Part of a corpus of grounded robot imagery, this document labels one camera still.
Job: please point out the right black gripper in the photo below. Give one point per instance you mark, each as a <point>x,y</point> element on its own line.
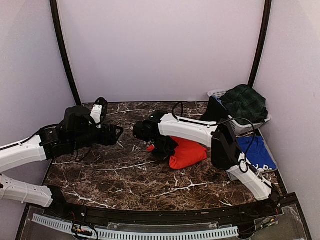
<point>164,157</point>

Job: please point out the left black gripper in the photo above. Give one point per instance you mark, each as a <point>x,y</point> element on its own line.
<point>109,137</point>

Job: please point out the red t-shirt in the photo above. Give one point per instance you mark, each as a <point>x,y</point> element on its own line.
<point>187,154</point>

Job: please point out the dark green plaid garment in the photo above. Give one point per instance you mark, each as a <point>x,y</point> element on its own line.
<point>244,102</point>

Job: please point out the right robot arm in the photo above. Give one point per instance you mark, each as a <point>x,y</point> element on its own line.
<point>226,153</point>

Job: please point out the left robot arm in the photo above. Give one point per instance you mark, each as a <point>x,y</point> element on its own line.
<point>47,144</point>

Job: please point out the black garment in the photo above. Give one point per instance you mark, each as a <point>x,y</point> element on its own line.
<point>215,111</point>

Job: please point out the blue printed t-shirt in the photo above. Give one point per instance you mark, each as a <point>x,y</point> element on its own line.
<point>260,152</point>

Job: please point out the grey folded garment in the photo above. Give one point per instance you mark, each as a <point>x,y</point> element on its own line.
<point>271,160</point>

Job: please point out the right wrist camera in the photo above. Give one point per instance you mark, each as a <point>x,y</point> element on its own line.
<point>146,130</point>

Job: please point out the black front rail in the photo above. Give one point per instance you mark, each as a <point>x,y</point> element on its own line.
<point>239,214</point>

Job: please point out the white slotted cable duct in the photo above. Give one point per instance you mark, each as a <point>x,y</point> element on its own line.
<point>134,232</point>

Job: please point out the left black frame post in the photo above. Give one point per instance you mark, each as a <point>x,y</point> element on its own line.
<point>63,51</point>

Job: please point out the black frame post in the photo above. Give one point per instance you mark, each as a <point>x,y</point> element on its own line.
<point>63,51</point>
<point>260,43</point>

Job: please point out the right black frame post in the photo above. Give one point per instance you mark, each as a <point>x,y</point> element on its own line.
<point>260,43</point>

